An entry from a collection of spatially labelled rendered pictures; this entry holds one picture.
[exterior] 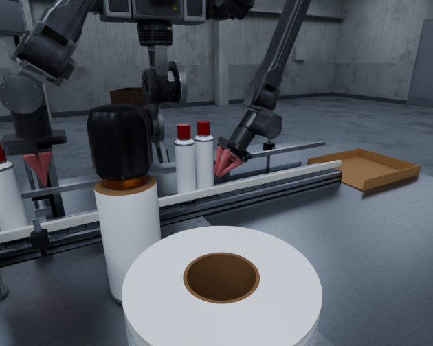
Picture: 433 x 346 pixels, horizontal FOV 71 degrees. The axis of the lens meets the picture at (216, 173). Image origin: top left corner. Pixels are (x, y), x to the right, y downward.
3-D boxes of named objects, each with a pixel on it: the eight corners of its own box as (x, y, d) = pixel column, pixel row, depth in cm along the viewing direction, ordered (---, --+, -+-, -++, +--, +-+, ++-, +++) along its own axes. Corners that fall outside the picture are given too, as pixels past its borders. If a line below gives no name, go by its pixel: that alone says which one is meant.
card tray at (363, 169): (363, 191, 99) (365, 180, 97) (306, 167, 120) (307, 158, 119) (418, 175, 112) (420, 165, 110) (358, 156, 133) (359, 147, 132)
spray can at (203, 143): (200, 198, 83) (198, 123, 76) (192, 191, 87) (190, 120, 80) (217, 194, 85) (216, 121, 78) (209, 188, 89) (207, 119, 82)
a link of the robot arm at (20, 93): (76, 62, 57) (27, 31, 52) (82, 62, 48) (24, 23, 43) (44, 116, 57) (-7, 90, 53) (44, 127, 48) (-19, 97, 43)
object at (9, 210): (1, 245, 62) (-28, 149, 55) (4, 233, 67) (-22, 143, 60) (30, 238, 65) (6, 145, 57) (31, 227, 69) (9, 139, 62)
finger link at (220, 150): (215, 174, 80) (234, 145, 81) (203, 166, 86) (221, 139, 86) (231, 185, 84) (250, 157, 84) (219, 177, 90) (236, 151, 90)
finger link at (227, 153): (213, 173, 81) (232, 143, 81) (201, 165, 87) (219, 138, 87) (230, 184, 85) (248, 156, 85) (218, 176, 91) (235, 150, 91)
